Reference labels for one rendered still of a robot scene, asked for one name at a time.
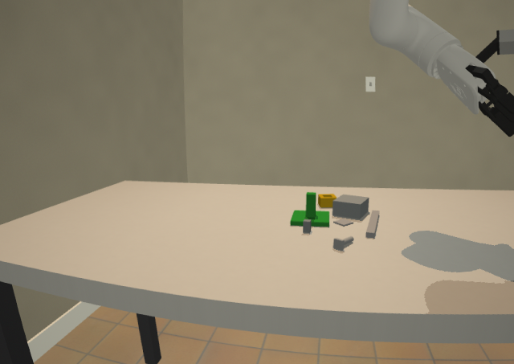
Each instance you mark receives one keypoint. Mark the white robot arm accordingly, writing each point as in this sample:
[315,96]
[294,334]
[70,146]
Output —
[392,24]

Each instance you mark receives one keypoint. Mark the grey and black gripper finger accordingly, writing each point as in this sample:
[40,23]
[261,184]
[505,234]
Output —
[505,102]
[497,117]

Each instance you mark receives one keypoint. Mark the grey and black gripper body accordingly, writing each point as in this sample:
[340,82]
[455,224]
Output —
[450,67]

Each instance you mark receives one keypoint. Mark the grey long flat bar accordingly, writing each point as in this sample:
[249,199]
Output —
[370,232]

